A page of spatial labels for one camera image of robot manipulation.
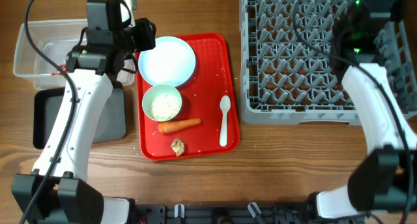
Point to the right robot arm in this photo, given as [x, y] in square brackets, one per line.
[386, 180]

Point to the black waste bin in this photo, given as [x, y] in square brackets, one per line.
[111, 126]

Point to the white plastic spoon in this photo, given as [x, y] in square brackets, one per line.
[225, 105]

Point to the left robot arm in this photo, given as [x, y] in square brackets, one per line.
[56, 190]

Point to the beige food lump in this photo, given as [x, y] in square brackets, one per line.
[178, 147]

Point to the light blue plate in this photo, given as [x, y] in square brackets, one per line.
[172, 62]

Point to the orange carrot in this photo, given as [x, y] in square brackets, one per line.
[174, 126]

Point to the red snack wrapper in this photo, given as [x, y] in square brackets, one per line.
[58, 71]

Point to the green bowl with rice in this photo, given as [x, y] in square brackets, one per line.
[162, 103]

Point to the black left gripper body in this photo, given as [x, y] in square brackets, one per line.
[139, 38]

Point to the grey dishwasher rack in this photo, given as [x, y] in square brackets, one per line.
[286, 77]

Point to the red plastic tray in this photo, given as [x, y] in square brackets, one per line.
[201, 96]

